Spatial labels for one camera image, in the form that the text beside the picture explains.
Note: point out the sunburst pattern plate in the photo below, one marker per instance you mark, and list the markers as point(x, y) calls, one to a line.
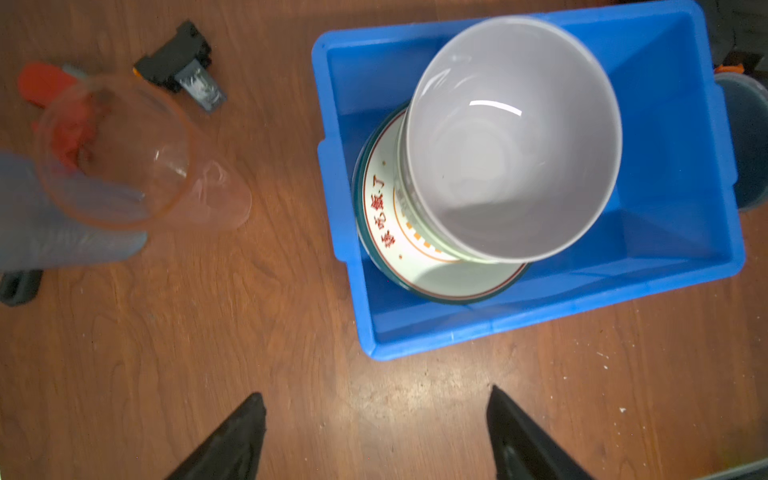
point(394, 248)

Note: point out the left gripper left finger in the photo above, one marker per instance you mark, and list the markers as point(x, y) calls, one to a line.
point(233, 450)

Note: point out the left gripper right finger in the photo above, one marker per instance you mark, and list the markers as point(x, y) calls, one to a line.
point(523, 450)

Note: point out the blue grey bowl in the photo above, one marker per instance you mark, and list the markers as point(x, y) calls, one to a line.
point(746, 105)

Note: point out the grey translucent cup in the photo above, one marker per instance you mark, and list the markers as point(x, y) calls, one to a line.
point(36, 235)

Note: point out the lilac bowl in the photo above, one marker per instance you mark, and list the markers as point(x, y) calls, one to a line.
point(511, 144)

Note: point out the green bowl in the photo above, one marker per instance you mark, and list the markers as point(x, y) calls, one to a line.
point(420, 234)

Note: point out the blue plastic bin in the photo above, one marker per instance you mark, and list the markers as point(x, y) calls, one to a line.
point(672, 220)

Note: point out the clear glass with dark base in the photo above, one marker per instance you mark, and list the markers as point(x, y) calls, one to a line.
point(118, 152)

